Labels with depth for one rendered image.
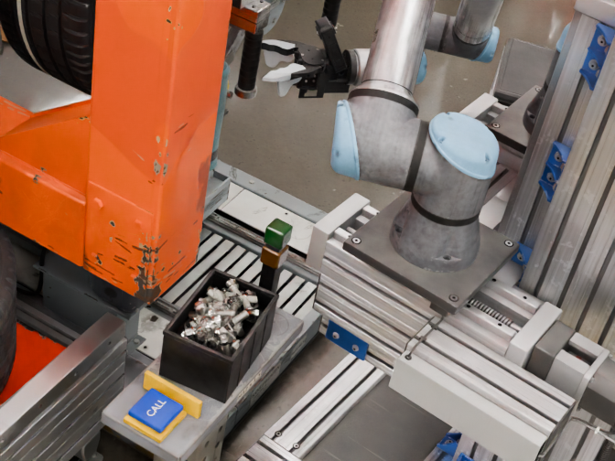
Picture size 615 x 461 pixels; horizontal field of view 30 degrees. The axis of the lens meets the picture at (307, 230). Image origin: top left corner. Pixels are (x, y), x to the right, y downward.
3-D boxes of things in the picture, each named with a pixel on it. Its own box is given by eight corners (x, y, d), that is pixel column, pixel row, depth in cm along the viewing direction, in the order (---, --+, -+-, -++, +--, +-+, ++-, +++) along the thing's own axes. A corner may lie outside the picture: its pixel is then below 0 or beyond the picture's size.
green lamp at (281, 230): (273, 231, 219) (275, 216, 217) (290, 241, 218) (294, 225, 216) (262, 242, 217) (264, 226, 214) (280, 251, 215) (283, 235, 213)
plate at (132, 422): (149, 394, 206) (150, 391, 205) (186, 415, 204) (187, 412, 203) (123, 422, 200) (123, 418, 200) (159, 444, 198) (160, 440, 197)
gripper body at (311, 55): (295, 99, 230) (351, 98, 234) (302, 62, 225) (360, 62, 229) (286, 78, 236) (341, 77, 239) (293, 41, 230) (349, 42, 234)
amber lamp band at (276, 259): (269, 251, 223) (272, 236, 220) (286, 260, 221) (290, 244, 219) (258, 262, 220) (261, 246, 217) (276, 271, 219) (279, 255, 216)
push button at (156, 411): (150, 394, 205) (151, 386, 204) (183, 413, 203) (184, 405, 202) (126, 418, 200) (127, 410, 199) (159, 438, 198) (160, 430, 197)
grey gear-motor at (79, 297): (38, 249, 284) (40, 134, 262) (178, 326, 272) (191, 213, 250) (-13, 287, 271) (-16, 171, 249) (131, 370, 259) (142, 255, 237)
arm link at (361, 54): (380, 61, 230) (369, 39, 236) (359, 61, 228) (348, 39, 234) (372, 92, 234) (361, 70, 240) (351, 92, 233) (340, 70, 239)
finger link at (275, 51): (245, 65, 234) (288, 77, 233) (249, 39, 230) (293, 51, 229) (250, 58, 236) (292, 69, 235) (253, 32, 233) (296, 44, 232)
